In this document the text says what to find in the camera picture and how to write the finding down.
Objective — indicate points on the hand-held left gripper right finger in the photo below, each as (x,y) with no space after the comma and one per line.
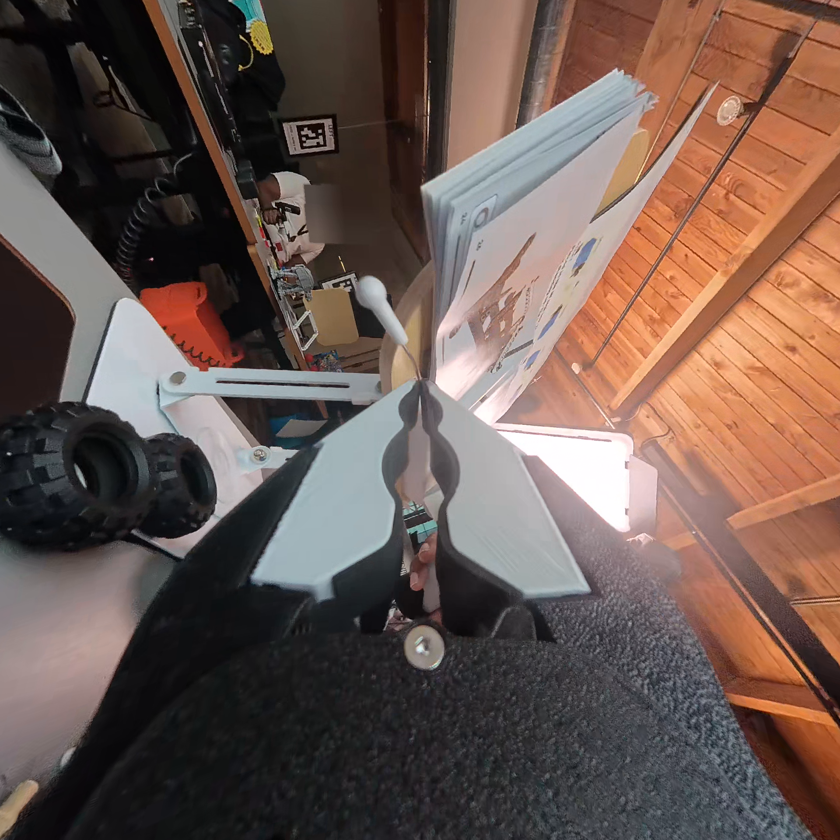
(512,518)

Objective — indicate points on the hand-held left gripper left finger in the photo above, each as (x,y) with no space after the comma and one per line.
(328,518)

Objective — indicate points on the toy building instruction booklet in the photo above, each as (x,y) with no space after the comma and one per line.
(538,262)

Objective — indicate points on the grey desk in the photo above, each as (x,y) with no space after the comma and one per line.
(52,656)

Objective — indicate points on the white panel lamp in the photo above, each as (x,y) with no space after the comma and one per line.
(571,472)

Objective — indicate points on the white booklet stand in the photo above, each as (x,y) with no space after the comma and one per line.
(197,387)

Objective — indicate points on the tan cardboard sheet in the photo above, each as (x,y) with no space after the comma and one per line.
(331,315)

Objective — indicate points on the white page holder clip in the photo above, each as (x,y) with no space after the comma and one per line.
(377,298)

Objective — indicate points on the black white marker tag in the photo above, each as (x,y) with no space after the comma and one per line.
(312,136)
(339,282)

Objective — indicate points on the orange plastic container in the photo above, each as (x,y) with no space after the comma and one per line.
(190,321)

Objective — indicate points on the grey toy model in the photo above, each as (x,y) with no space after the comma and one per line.
(292,279)

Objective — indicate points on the ceiling spotlight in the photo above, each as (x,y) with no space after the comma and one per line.
(730,109)

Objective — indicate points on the black ceiling rail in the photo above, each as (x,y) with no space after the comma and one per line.
(689,197)

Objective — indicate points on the grey ventilation duct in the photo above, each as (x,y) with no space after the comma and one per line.
(544,59)

